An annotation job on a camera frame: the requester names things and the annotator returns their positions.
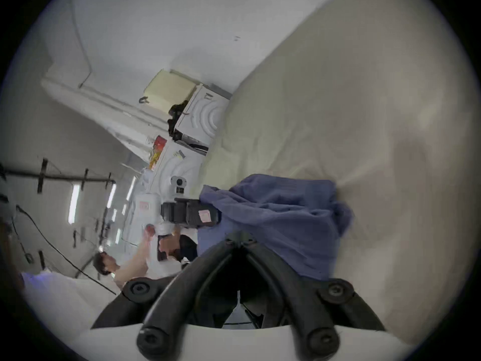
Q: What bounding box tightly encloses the black cable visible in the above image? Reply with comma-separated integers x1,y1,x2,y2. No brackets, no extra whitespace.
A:
14,204,118,297

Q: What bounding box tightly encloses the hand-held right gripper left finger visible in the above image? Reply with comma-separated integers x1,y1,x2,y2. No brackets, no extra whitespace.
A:
92,232,242,358

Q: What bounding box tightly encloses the person's left forearm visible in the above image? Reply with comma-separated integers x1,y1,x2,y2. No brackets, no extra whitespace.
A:
113,223,158,289

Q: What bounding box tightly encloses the bed with beige sheet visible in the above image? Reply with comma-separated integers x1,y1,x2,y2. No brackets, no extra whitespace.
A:
198,0,469,348

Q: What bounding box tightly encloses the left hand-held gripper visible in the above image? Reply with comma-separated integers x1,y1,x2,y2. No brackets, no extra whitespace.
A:
130,176,223,262

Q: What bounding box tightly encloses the person's body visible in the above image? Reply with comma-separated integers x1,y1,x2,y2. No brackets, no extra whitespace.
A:
92,251,190,292

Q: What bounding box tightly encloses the white washing machine with packets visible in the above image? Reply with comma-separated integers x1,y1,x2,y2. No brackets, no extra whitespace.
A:
144,135,212,203

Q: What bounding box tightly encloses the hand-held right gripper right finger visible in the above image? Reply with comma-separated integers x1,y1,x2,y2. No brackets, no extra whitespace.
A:
240,232,386,358

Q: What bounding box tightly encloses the white washing machine with carton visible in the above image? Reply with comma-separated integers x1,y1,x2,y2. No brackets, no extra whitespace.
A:
139,69,233,154

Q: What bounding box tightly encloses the person's left hand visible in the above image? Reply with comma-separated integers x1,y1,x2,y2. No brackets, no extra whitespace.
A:
158,229,182,261

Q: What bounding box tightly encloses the blue garment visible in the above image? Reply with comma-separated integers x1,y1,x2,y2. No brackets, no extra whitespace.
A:
197,174,356,282

